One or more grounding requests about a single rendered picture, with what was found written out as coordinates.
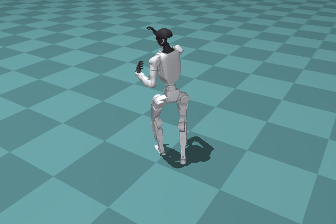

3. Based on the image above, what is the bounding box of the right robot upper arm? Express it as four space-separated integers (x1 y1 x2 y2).
175 45 184 54

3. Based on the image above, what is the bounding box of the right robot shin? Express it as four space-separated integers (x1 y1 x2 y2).
179 122 187 159

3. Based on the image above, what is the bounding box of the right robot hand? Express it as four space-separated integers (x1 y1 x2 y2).
147 26 163 43

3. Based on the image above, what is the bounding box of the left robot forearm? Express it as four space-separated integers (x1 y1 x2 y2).
135 72 152 87

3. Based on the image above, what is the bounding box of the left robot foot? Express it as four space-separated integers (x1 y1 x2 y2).
155 145 166 155

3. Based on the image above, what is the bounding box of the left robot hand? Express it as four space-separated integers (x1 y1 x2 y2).
135 61 144 73

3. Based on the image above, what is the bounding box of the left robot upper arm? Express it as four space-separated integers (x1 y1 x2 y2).
149 55 161 88

